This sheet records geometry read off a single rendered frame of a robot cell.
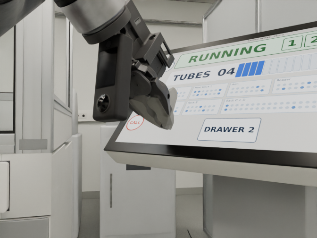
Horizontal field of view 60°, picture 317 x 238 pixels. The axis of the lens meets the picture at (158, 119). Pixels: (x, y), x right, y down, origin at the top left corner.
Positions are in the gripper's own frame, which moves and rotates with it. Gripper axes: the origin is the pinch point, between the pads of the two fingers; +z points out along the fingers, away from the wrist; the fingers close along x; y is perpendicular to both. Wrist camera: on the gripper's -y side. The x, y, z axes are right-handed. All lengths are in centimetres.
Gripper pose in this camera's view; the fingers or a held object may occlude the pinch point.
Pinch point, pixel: (164, 127)
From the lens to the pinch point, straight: 47.6
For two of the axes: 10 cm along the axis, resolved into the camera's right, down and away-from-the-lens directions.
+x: -8.0, 0.1, 6.0
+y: 3.8, -7.6, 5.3
